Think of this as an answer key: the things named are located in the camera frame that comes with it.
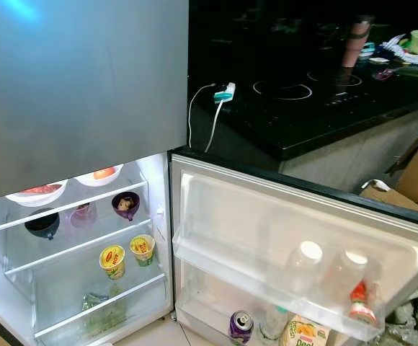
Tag purple drink can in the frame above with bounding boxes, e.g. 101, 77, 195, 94
228, 311, 254, 345

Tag white lined fridge door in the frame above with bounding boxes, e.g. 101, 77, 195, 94
169, 148, 418, 345

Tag grey fridge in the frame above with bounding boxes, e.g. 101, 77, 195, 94
0, 0, 190, 346

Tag clear bottle white cap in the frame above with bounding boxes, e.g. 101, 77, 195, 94
326, 249, 372, 307
285, 241, 324, 296

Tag white blue cloth pile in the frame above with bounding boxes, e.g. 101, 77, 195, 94
371, 32, 412, 66

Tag black induction hob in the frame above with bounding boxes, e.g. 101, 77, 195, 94
249, 65, 372, 109

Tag black topped kitchen counter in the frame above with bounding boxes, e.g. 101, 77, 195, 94
187, 0, 418, 195

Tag red capped sauce bottle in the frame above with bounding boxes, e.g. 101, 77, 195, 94
348, 281, 378, 325

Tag grey green sack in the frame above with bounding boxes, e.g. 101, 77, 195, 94
377, 278, 418, 346

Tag pink tumbler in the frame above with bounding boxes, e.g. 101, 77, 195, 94
341, 16, 374, 69

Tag yellow juice carton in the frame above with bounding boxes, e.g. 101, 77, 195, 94
280, 315, 331, 346

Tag clear bottle green cap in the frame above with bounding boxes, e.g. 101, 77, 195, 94
259, 306, 290, 343

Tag white teal charger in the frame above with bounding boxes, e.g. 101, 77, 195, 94
213, 82, 237, 104

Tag yellow cup noodles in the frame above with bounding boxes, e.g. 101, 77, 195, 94
129, 234, 156, 267
99, 245, 127, 280

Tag purple cup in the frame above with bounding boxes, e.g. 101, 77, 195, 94
111, 192, 141, 221

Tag white bowl orange fruit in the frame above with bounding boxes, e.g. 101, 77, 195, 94
74, 164, 125, 187

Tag pink clear cup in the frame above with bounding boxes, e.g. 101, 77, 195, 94
68, 203, 98, 230

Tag green vegetable bag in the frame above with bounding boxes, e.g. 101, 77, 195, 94
79, 290, 127, 338

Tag black bowl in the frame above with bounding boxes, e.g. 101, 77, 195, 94
24, 209, 61, 240

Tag white bowl red food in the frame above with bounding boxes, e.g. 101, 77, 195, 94
5, 180, 68, 208

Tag white cable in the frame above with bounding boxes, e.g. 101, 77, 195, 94
187, 83, 226, 154

